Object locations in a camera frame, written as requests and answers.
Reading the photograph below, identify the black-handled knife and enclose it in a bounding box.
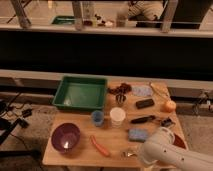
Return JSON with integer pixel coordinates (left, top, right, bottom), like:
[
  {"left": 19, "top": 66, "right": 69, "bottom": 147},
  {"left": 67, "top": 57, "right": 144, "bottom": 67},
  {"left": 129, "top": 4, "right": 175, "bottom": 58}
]
[{"left": 131, "top": 115, "right": 156, "bottom": 124}]

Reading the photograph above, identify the blue plastic cup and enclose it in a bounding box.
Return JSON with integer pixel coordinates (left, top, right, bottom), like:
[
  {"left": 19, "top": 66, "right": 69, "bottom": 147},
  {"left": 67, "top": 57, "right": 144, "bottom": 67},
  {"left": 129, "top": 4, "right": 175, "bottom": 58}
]
[{"left": 91, "top": 110, "right": 104, "bottom": 126}]

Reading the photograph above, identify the silver fork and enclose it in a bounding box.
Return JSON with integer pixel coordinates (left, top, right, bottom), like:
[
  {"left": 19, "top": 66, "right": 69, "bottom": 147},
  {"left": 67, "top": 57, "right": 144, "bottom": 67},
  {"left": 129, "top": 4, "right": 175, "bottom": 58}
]
[{"left": 122, "top": 149, "right": 137, "bottom": 157}]

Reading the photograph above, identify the orange carrot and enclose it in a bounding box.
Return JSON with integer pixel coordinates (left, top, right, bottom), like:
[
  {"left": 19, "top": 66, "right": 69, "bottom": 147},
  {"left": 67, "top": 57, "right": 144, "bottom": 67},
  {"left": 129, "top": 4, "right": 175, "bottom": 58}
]
[{"left": 90, "top": 135, "right": 110, "bottom": 157}]

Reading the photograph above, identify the wooden spoon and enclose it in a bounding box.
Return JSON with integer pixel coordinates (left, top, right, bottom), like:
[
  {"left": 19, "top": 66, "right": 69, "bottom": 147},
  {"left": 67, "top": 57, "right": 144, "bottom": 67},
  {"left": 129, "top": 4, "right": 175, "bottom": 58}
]
[{"left": 149, "top": 83, "right": 170, "bottom": 100}]

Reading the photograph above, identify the black rectangular block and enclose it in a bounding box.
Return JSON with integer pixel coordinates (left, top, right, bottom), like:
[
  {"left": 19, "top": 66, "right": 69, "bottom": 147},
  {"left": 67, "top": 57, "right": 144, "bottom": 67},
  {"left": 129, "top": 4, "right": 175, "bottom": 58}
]
[{"left": 136, "top": 99, "right": 154, "bottom": 109}]

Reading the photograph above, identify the orange fruit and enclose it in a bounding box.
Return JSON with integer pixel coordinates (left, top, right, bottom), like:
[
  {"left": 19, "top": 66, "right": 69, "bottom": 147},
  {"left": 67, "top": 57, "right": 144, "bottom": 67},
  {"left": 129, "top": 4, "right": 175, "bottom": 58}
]
[{"left": 164, "top": 100, "right": 176, "bottom": 113}]

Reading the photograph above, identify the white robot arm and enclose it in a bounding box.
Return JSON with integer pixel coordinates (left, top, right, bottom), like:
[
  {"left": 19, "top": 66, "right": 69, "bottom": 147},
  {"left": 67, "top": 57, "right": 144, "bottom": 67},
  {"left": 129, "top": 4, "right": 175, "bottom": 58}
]
[{"left": 137, "top": 127, "right": 213, "bottom": 171}]

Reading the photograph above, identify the green plastic tray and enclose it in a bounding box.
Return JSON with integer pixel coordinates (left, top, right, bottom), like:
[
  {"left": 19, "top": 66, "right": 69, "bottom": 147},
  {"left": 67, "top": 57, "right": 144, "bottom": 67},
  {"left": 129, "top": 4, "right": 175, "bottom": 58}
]
[{"left": 52, "top": 76, "right": 107, "bottom": 111}]

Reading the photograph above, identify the blue sponge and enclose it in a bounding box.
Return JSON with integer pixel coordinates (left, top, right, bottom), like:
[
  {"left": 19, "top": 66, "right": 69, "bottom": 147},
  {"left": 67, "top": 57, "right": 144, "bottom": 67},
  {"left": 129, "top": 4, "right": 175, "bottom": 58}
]
[{"left": 128, "top": 128, "right": 148, "bottom": 142}]

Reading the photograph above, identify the purple bowl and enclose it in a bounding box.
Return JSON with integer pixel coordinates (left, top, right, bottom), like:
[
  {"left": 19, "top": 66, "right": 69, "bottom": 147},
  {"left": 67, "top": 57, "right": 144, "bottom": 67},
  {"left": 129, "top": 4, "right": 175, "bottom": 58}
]
[{"left": 51, "top": 123, "right": 80, "bottom": 153}]

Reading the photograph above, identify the red-orange bowl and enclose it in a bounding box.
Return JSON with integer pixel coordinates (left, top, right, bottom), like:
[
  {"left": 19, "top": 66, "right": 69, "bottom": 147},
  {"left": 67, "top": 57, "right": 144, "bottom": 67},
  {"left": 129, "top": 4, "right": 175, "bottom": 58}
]
[{"left": 174, "top": 134, "right": 186, "bottom": 149}]

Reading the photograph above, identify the small metal cup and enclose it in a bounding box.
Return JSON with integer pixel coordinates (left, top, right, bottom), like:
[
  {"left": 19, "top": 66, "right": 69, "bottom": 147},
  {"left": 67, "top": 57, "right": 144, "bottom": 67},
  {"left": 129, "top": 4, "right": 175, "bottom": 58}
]
[{"left": 116, "top": 94, "right": 126, "bottom": 105}]

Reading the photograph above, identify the light blue cloth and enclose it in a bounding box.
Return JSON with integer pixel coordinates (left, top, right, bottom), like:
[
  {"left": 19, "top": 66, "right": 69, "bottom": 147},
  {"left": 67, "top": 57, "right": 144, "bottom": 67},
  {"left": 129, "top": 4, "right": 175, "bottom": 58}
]
[{"left": 132, "top": 85, "right": 153, "bottom": 97}]

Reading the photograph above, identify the white plastic cup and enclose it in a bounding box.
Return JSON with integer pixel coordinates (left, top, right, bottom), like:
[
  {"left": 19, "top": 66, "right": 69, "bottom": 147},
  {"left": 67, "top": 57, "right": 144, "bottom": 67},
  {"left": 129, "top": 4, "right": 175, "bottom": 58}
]
[{"left": 110, "top": 107, "right": 126, "bottom": 127}]

